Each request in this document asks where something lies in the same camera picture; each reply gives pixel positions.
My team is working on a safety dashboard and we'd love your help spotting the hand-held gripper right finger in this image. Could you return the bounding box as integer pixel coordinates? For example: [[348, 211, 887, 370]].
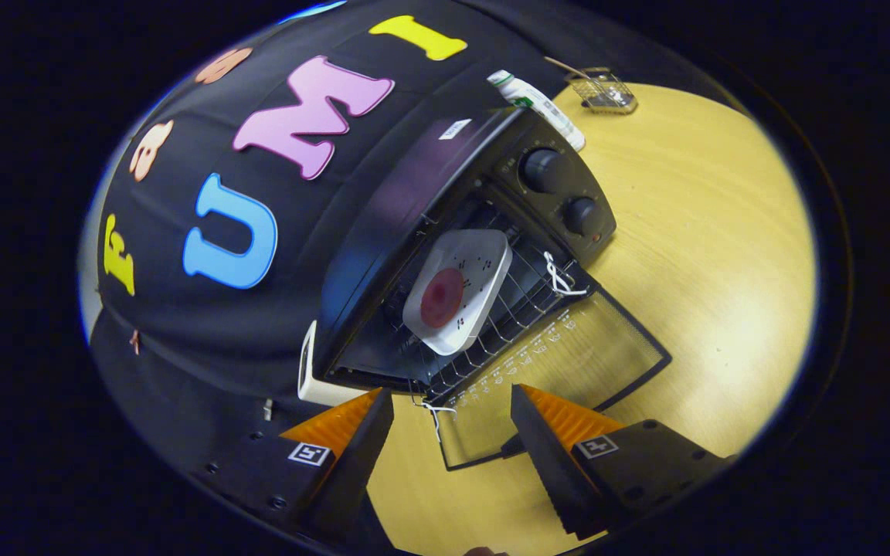
[[508, 384, 732, 540]]

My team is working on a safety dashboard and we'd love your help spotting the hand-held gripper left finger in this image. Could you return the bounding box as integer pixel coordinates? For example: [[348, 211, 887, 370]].
[[198, 388, 396, 553]]

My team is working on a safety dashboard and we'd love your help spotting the pink round food slice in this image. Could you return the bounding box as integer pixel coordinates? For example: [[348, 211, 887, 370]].
[[420, 268, 466, 329]]

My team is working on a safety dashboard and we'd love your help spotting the white square plate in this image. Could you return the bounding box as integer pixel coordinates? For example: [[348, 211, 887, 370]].
[[403, 229, 513, 357]]

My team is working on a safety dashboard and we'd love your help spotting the black toaster oven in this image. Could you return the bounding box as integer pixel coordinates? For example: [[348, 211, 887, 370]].
[[312, 107, 673, 472]]

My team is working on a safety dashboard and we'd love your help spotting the white pop-up toaster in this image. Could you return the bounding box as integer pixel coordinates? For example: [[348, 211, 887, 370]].
[[297, 320, 369, 408]]

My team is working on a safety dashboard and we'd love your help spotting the white drink bottle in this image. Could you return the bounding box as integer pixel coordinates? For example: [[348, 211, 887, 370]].
[[487, 69, 586, 152]]

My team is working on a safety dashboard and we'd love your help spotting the wooden stick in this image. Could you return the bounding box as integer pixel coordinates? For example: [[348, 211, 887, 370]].
[[544, 56, 593, 82]]

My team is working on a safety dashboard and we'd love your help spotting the metal wire basket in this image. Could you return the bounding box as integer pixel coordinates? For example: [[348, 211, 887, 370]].
[[566, 67, 639, 115]]

